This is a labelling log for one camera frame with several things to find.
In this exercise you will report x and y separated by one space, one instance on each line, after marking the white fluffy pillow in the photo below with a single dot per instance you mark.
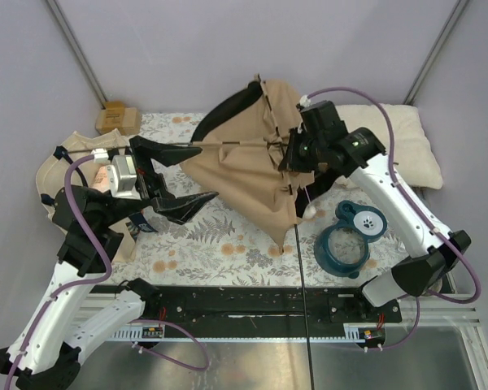
413 157

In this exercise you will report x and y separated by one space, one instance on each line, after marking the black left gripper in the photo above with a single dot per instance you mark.
154 186

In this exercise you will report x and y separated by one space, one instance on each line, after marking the white slotted cable duct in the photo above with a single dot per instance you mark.
138 333

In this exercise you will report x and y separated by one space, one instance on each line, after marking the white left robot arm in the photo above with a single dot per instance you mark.
49 352

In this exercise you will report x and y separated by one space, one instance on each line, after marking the white pompom toy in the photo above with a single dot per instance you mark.
310 212

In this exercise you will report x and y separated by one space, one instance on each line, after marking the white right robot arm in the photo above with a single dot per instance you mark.
433 249

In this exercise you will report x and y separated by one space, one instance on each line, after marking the aluminium frame post left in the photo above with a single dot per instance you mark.
75 47

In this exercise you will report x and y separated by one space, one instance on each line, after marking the black tent pole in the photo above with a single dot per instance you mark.
170 146
283 149

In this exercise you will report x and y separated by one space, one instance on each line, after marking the aluminium frame post right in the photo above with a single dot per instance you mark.
440 43

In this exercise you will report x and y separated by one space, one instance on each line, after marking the beige fabric pet tent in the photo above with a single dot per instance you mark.
247 178

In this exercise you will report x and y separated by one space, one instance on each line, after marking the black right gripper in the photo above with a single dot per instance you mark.
290 161

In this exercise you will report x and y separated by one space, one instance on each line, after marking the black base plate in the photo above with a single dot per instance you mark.
253 313

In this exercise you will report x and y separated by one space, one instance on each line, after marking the cream canvas tote bag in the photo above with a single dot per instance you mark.
50 179

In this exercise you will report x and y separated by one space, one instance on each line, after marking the aluminium frame post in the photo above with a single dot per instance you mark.
440 43
75 47

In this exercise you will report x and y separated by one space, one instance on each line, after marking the cardboard box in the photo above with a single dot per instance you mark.
116 115

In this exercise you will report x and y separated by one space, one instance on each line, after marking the floral patterned mat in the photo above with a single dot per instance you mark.
220 247

